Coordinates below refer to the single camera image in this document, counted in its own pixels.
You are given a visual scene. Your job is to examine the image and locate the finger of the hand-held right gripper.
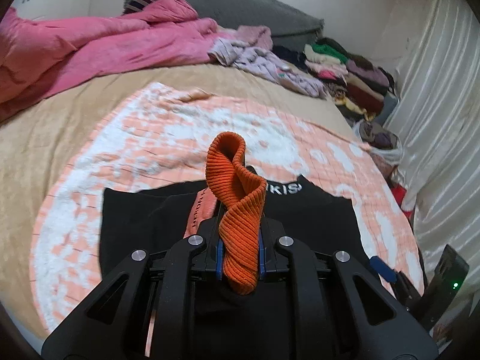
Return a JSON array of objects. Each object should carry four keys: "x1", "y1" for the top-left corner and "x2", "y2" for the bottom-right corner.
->
[{"x1": 369, "y1": 256, "x2": 418, "y2": 308}]

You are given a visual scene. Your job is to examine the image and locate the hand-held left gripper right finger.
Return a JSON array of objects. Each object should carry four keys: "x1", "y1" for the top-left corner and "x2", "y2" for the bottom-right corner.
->
[{"x1": 257, "y1": 215, "x2": 440, "y2": 360}]

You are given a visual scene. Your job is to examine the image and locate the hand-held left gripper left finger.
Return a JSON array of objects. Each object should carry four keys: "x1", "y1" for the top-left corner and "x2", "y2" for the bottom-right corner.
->
[{"x1": 41, "y1": 195, "x2": 226, "y2": 360}]

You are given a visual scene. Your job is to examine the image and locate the orange ribbed knit cloth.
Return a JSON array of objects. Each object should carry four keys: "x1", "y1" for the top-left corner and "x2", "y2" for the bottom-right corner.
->
[{"x1": 205, "y1": 131, "x2": 268, "y2": 296}]

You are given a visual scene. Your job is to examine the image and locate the black sweater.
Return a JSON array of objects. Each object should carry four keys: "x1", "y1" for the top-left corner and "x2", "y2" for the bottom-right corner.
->
[{"x1": 99, "y1": 165, "x2": 370, "y2": 360}]

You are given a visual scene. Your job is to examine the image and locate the plastic bag of clothes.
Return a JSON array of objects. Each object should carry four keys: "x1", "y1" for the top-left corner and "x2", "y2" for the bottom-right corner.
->
[{"x1": 354, "y1": 120, "x2": 404, "y2": 166}]

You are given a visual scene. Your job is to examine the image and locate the lavender striped clothes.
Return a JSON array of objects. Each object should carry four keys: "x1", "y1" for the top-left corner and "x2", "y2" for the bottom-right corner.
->
[{"x1": 207, "y1": 37, "x2": 331, "y2": 100}]

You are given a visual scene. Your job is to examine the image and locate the pile of folded clothes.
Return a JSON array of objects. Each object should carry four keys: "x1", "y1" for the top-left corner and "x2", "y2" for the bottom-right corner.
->
[{"x1": 274, "y1": 37, "x2": 399, "y2": 121}]

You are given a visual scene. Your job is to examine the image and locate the red cloth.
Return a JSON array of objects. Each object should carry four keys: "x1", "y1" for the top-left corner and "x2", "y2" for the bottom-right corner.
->
[{"x1": 390, "y1": 184, "x2": 414, "y2": 216}]

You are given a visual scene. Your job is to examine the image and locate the peach white checked blanket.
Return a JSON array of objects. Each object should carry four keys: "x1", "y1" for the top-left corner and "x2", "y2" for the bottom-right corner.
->
[{"x1": 30, "y1": 82, "x2": 426, "y2": 336}]

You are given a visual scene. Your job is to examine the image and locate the white curtain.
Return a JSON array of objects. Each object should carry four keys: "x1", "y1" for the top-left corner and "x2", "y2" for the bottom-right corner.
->
[{"x1": 382, "y1": 0, "x2": 480, "y2": 271}]

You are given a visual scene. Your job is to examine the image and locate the beige bed sheet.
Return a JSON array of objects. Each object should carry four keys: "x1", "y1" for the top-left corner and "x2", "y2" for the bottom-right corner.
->
[{"x1": 0, "y1": 62, "x2": 355, "y2": 214}]

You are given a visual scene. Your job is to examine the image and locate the mauve fuzzy garment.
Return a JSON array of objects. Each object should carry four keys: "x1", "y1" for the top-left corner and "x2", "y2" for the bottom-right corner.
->
[{"x1": 233, "y1": 25, "x2": 273, "y2": 51}]

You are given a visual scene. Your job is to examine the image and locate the pink quilt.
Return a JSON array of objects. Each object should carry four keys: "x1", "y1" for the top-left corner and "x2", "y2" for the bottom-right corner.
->
[{"x1": 0, "y1": 0, "x2": 241, "y2": 119}]

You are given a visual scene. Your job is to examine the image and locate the grey pillow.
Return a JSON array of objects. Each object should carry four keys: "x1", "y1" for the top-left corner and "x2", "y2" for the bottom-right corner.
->
[{"x1": 122, "y1": 0, "x2": 325, "y2": 42}]

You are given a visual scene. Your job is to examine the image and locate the dark striped garment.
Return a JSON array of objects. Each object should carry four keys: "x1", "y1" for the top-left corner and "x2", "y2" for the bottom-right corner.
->
[{"x1": 124, "y1": 0, "x2": 160, "y2": 15}]

